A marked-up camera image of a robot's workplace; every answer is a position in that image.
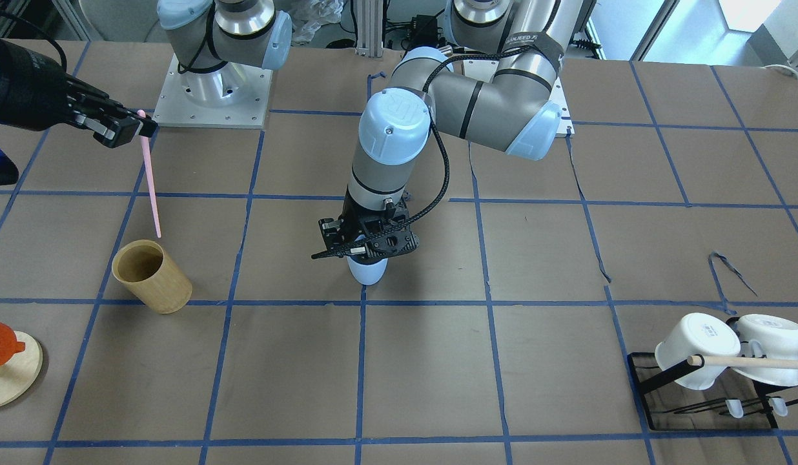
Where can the light blue plastic cup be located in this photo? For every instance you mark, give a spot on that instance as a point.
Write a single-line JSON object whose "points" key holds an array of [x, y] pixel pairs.
{"points": [[367, 274]]}

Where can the white mug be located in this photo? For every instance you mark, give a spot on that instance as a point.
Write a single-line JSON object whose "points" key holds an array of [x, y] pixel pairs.
{"points": [[771, 337], [697, 333]]}

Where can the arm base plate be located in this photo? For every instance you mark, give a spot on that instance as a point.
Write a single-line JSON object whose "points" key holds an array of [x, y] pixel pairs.
{"points": [[234, 97], [557, 96]]}

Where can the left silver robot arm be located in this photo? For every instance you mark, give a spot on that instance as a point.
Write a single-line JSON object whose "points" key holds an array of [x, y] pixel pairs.
{"points": [[497, 94]]}

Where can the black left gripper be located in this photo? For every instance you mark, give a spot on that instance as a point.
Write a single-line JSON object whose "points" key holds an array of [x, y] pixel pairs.
{"points": [[351, 215]]}

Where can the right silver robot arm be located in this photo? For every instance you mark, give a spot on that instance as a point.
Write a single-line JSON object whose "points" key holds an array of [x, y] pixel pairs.
{"points": [[224, 54]]}

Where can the pink chopstick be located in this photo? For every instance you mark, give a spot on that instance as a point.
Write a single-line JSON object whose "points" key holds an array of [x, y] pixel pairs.
{"points": [[147, 164]]}

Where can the white mug near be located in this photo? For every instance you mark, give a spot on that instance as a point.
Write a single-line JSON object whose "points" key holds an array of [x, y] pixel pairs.
{"points": [[697, 333]]}

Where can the wooden mug tree stand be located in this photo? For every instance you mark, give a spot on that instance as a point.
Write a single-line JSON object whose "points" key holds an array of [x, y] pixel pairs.
{"points": [[21, 370]]}

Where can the white mug far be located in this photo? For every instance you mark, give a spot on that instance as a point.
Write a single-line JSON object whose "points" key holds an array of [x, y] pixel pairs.
{"points": [[771, 337]]}

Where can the bamboo cylinder holder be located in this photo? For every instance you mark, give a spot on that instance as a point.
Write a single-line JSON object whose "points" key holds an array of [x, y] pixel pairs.
{"points": [[149, 273]]}

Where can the black wire mug rack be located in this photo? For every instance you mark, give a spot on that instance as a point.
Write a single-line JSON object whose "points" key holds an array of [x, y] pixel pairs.
{"points": [[733, 403]]}

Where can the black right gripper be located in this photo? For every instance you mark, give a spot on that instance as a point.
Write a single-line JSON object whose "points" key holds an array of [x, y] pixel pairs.
{"points": [[32, 90]]}

